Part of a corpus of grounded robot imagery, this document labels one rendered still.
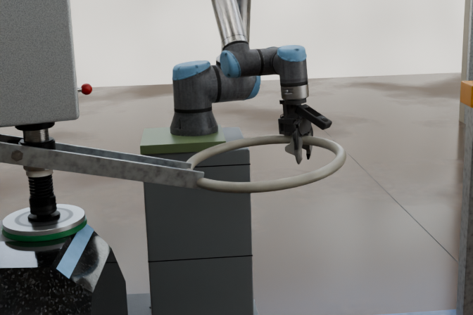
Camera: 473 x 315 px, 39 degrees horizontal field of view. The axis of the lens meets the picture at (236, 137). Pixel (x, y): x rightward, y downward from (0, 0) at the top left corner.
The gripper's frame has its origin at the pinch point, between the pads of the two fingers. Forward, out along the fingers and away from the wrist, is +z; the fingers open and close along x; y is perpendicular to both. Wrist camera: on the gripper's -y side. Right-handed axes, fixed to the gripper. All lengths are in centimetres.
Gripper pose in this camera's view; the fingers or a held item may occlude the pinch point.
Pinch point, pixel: (305, 158)
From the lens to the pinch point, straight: 218.4
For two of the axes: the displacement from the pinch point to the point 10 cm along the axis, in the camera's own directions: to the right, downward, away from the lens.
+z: 1.0, 9.7, 2.3
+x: -6.0, 2.4, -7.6
